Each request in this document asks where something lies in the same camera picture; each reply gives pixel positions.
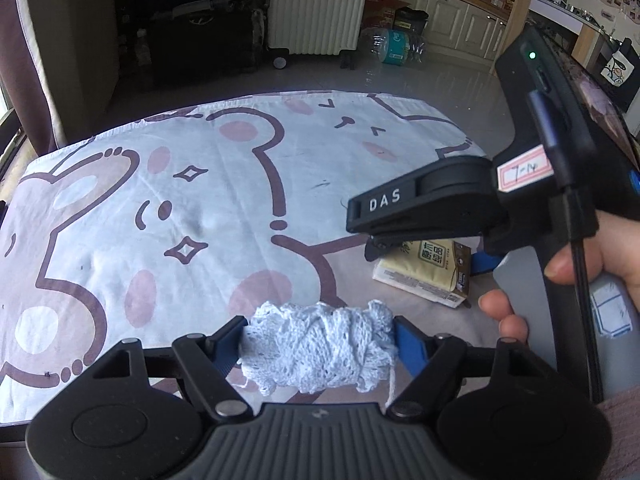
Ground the yellow tissue pack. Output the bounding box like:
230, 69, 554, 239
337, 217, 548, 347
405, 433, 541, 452
372, 239, 474, 309

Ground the white oil radiator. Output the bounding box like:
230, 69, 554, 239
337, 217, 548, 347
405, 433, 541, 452
266, 0, 373, 70

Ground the black cable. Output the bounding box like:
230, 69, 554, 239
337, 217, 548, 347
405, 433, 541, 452
527, 90, 603, 405

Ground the brown curtain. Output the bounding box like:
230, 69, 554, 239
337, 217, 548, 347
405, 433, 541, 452
0, 0, 69, 157

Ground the bear printed blanket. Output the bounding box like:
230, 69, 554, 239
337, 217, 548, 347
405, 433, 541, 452
0, 90, 490, 425

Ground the white knitted yarn bundle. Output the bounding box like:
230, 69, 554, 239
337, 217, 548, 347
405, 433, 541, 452
239, 300, 401, 408

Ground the person's right hand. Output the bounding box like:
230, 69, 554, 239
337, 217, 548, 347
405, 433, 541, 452
478, 209, 640, 346

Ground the pack of water bottles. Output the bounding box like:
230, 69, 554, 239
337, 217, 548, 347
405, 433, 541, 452
360, 27, 427, 67

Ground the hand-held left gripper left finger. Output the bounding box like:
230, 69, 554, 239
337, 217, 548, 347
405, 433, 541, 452
92, 315, 254, 420

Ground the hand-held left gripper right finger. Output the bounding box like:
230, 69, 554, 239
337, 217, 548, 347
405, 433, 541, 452
387, 316, 551, 422

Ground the black bag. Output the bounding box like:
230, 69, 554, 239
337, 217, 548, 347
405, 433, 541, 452
392, 7, 431, 37

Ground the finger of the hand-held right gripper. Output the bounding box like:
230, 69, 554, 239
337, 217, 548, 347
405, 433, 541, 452
345, 155, 502, 236
364, 234, 506, 277

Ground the red cardboard box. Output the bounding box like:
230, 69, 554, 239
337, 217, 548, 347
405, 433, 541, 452
362, 0, 409, 36

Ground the cream cabinet row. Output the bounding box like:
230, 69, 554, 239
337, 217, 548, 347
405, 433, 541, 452
370, 0, 532, 64

